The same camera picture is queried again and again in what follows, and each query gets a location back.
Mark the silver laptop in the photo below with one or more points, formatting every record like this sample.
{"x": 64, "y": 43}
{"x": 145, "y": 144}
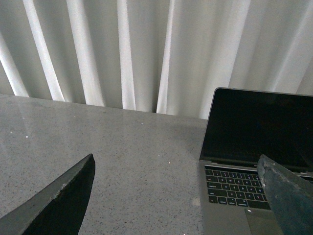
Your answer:
{"x": 243, "y": 125}

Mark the white curtain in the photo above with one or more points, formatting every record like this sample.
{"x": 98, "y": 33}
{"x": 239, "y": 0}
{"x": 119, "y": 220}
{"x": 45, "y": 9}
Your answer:
{"x": 163, "y": 56}

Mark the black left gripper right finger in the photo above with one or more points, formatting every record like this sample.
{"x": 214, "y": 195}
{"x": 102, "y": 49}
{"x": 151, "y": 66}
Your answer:
{"x": 290, "y": 197}

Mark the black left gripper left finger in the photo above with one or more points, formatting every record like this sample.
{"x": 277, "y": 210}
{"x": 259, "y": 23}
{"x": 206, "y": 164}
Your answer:
{"x": 58, "y": 209}

